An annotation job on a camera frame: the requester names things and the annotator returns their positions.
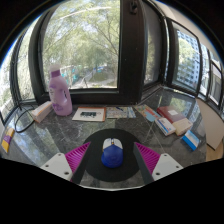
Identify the blue and white computer mouse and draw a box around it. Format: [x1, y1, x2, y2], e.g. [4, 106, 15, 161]
[100, 137, 125, 169]

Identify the black wire rack stand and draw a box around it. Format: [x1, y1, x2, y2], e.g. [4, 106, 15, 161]
[13, 103, 38, 134]

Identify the thick red book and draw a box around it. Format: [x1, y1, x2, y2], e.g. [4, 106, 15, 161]
[156, 105, 194, 137]

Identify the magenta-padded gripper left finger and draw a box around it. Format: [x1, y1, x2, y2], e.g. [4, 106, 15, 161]
[40, 142, 92, 185]

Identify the black round mouse pad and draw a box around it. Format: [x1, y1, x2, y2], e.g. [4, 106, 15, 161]
[82, 128, 143, 183]

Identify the colourful illustrated leaflet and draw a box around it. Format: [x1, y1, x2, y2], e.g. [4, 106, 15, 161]
[105, 105, 137, 120]

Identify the teal and orange leaflet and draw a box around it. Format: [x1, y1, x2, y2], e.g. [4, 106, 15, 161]
[134, 104, 163, 123]

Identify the small white orange box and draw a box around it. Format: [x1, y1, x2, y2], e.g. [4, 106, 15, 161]
[31, 101, 54, 124]

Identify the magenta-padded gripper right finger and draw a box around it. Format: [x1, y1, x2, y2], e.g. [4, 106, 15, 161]
[133, 142, 184, 185]

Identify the small blue and white box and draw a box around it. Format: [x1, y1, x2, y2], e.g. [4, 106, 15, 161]
[181, 129, 201, 152]

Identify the purple detergent bottle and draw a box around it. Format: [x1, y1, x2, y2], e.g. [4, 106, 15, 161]
[48, 64, 74, 117]

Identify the white card with dark picture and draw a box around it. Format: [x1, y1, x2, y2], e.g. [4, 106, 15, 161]
[71, 106, 107, 123]

